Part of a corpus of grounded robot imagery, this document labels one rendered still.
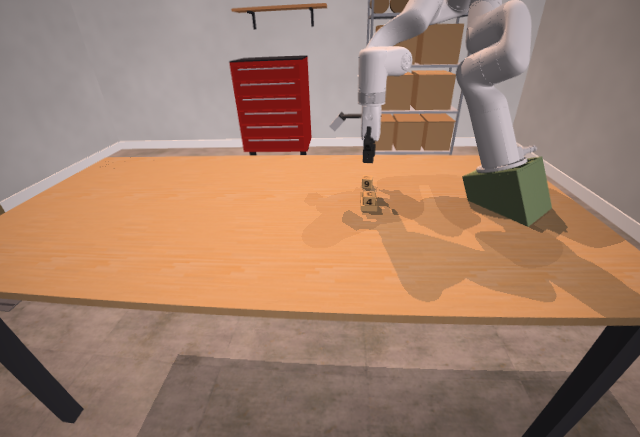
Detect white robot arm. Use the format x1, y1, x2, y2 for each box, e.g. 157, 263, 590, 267
358, 0, 537, 173

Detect wooden tray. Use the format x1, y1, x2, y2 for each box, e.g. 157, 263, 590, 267
361, 192, 377, 211

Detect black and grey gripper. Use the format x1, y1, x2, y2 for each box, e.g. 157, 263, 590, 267
358, 102, 385, 163

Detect tan number cube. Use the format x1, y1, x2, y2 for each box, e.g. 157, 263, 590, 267
362, 175, 373, 189
363, 191, 375, 205

